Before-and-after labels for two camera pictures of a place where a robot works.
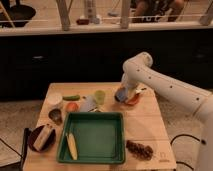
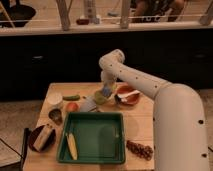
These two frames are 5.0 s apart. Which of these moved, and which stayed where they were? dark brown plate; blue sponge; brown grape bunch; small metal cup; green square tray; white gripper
Moved: blue sponge; white gripper
Stayed: brown grape bunch; dark brown plate; small metal cup; green square tray
